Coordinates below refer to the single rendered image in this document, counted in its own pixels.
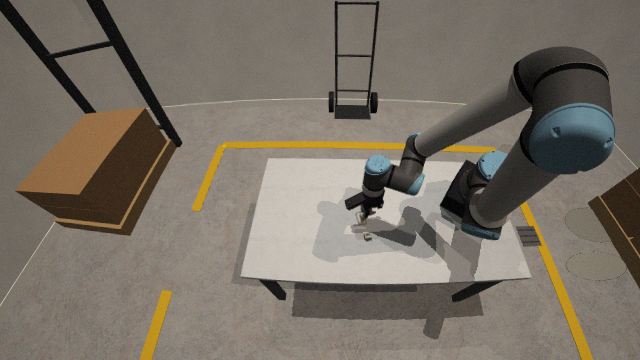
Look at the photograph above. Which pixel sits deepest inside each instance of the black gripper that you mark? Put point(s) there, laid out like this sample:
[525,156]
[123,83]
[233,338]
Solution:
[372,202]

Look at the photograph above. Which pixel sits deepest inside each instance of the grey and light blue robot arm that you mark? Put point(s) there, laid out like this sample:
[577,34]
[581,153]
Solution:
[571,129]

